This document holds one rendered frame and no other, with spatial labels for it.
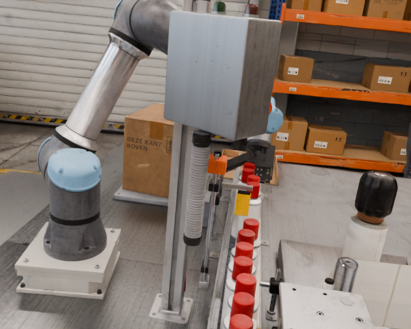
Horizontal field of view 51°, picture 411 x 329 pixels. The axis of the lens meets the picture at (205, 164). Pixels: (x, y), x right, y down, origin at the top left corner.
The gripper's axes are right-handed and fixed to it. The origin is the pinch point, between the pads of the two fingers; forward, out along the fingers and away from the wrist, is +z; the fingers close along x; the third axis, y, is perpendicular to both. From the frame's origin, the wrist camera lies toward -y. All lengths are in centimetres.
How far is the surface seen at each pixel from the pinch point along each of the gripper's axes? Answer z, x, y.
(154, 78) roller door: -172, 340, -117
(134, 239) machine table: 14.6, -4.5, -30.7
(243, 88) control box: -11, -69, -4
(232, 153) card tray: -32, 73, -8
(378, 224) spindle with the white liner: 3.2, -32.0, 29.7
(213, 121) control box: -7, -64, -8
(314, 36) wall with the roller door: -244, 337, 62
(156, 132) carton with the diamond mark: -21.6, 8.1, -32.5
